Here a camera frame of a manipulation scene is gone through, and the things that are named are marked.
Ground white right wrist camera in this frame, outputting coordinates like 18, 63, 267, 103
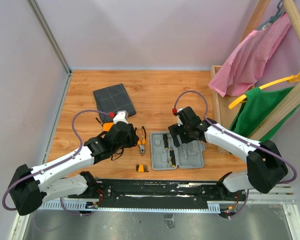
176, 108, 183, 126

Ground black yellow slim screwdriver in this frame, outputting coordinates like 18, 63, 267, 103
169, 149, 176, 167

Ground aluminium frame rail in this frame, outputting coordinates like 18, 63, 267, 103
19, 178, 298, 213

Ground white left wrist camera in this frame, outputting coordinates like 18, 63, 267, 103
113, 110, 129, 124

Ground black yellow thick screwdriver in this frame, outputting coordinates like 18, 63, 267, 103
162, 133, 169, 150

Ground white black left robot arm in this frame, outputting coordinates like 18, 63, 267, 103
7, 121, 139, 216

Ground green shirt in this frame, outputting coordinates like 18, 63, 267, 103
229, 87, 293, 137

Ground teal clothes hanger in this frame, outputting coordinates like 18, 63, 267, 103
256, 0, 286, 31

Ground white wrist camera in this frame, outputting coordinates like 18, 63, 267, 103
176, 108, 183, 126
113, 110, 129, 124

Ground pink shirt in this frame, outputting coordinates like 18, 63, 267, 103
208, 14, 292, 97

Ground orange tape measure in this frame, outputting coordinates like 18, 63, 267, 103
103, 122, 114, 132

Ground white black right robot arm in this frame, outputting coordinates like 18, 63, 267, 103
168, 106, 288, 200

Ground orange black hex key set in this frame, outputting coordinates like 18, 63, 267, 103
136, 164, 149, 173

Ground orange black pliers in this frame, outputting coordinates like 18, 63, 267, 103
134, 126, 147, 156

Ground yellow clothes hanger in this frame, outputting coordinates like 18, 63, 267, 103
227, 56, 300, 110

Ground grey plastic tool case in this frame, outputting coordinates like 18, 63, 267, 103
150, 132, 206, 171

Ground wooden clothes rack frame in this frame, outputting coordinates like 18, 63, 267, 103
212, 0, 300, 140

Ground dark grey checked cloth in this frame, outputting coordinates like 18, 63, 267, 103
93, 83, 136, 117

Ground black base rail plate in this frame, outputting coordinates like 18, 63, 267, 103
68, 178, 246, 210

